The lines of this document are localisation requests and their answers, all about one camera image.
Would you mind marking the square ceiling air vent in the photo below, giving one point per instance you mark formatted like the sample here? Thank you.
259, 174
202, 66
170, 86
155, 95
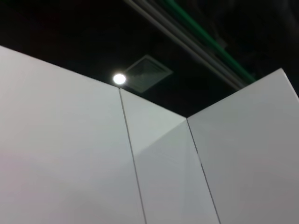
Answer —
149, 74

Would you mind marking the round ceiling light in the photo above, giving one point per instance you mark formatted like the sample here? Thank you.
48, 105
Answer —
119, 79

